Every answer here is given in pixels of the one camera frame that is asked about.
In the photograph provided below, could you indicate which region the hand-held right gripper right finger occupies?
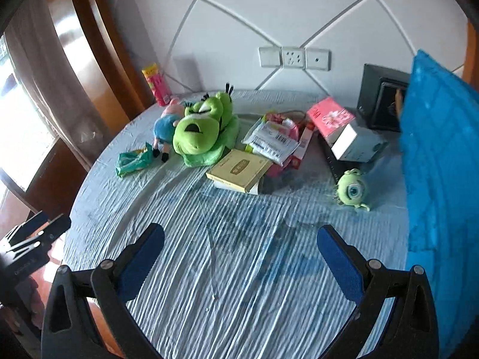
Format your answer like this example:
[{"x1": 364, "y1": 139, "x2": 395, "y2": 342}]
[{"x1": 316, "y1": 225, "x2": 439, "y2": 359}]

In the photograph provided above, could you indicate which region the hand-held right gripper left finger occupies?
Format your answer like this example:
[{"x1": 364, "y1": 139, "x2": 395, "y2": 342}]
[{"x1": 40, "y1": 223, "x2": 166, "y2": 359}]

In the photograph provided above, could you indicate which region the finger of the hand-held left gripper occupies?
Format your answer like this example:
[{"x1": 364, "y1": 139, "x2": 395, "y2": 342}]
[
  {"x1": 8, "y1": 214, "x2": 72, "y2": 255},
  {"x1": 3, "y1": 210, "x2": 50, "y2": 245}
]

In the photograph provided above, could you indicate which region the green one-eyed monster plush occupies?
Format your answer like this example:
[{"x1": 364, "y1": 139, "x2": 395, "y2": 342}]
[{"x1": 334, "y1": 168, "x2": 372, "y2": 211}]

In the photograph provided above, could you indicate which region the green snack packet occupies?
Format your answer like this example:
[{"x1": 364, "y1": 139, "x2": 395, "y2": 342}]
[{"x1": 115, "y1": 143, "x2": 154, "y2": 178}]

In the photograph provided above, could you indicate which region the black ruler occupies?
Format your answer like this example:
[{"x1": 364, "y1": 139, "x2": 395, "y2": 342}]
[{"x1": 317, "y1": 133, "x2": 347, "y2": 188}]

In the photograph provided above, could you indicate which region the pink plastic bag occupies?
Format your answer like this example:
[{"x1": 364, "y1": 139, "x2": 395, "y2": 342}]
[{"x1": 262, "y1": 112, "x2": 311, "y2": 191}]

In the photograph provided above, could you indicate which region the white cardboard box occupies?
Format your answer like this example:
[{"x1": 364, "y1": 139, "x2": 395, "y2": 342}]
[{"x1": 325, "y1": 114, "x2": 388, "y2": 164}]

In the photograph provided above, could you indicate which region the red white carton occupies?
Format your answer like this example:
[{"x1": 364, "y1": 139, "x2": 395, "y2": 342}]
[{"x1": 288, "y1": 125, "x2": 317, "y2": 169}]

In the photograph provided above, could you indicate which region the yellow flat box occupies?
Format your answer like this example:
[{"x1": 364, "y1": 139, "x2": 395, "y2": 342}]
[{"x1": 205, "y1": 148, "x2": 273, "y2": 195}]

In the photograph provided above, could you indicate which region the pig plush toy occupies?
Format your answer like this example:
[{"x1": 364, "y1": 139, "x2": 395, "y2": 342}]
[{"x1": 151, "y1": 98, "x2": 186, "y2": 163}]

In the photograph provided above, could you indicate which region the white labelled plastic packet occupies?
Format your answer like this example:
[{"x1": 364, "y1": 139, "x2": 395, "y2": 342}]
[{"x1": 241, "y1": 117, "x2": 300, "y2": 164}]

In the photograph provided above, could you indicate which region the green frog plush toy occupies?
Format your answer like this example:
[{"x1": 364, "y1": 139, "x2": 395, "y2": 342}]
[{"x1": 172, "y1": 83, "x2": 240, "y2": 168}]

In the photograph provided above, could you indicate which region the blue plastic sheet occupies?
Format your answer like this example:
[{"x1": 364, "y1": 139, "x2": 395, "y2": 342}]
[{"x1": 397, "y1": 49, "x2": 479, "y2": 359}]

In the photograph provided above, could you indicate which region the pink flowered tissue box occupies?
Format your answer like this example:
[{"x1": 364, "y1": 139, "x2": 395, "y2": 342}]
[{"x1": 306, "y1": 96, "x2": 356, "y2": 139}]

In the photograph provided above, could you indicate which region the sheer curtain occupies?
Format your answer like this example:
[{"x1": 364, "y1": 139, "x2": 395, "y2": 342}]
[{"x1": 0, "y1": 0, "x2": 98, "y2": 161}]

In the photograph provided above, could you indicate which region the black safe box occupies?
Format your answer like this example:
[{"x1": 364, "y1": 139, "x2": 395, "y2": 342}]
[{"x1": 357, "y1": 63, "x2": 410, "y2": 133}]

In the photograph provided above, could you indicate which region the pink yellow snack box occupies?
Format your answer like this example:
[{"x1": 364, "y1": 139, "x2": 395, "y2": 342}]
[{"x1": 141, "y1": 63, "x2": 172, "y2": 107}]

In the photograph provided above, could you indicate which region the wooden door frame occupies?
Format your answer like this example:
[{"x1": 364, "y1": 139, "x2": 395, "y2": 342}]
[{"x1": 45, "y1": 0, "x2": 156, "y2": 120}]

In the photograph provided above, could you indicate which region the white wall switch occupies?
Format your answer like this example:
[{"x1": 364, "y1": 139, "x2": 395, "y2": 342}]
[
  {"x1": 258, "y1": 46, "x2": 282, "y2": 69},
  {"x1": 304, "y1": 48, "x2": 331, "y2": 72}
]

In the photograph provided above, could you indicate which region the white wall socket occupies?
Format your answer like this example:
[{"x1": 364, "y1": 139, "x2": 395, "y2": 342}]
[{"x1": 281, "y1": 46, "x2": 306, "y2": 70}]

